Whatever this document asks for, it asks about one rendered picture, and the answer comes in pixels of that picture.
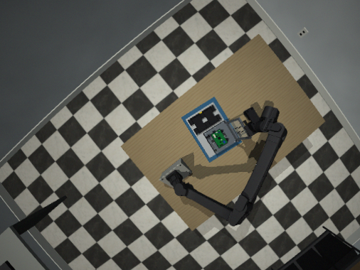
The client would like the green circuit board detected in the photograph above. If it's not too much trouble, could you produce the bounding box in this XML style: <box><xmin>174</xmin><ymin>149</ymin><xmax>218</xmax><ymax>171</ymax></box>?
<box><xmin>212</xmin><ymin>130</ymin><xmax>227</xmax><ymax>148</ymax></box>

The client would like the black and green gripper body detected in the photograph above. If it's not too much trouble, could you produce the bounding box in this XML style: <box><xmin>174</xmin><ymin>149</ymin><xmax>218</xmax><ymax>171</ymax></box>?
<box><xmin>244</xmin><ymin>124</ymin><xmax>258</xmax><ymax>136</ymax></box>

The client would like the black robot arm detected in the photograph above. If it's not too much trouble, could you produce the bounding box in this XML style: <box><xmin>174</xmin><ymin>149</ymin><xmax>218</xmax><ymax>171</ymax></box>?
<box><xmin>165</xmin><ymin>106</ymin><xmax>287</xmax><ymax>227</ymax></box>

